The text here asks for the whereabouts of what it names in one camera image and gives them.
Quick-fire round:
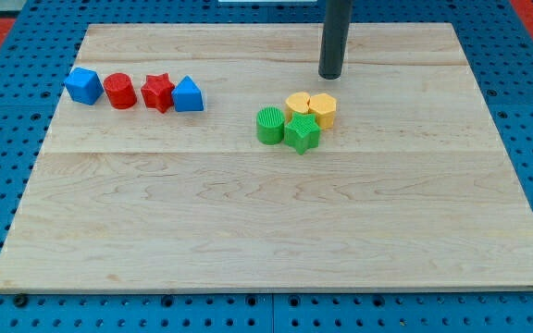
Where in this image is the yellow hexagon block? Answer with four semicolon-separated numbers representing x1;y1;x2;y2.
308;93;337;130

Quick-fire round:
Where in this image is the green cylinder block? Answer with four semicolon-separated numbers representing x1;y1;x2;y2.
256;106;285;145

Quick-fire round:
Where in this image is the black cylindrical robot arm stick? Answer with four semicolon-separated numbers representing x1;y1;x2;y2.
318;0;353;80

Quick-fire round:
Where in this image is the green star block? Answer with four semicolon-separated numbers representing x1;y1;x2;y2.
284;113;321;154

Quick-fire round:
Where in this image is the red star block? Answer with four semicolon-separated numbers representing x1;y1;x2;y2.
141;73;175;114

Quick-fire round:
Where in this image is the yellow heart block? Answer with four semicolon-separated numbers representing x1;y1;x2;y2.
285;92;310;122

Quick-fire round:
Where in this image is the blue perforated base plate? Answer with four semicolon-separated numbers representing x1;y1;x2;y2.
0;1;533;332

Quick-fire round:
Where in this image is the blue triangle block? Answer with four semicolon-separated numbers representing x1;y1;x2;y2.
171;76;205;112

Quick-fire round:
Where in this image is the blue cube block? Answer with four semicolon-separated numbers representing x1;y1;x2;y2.
64;68;104;105

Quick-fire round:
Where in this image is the red cylinder block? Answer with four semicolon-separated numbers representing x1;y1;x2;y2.
103;72;137;109

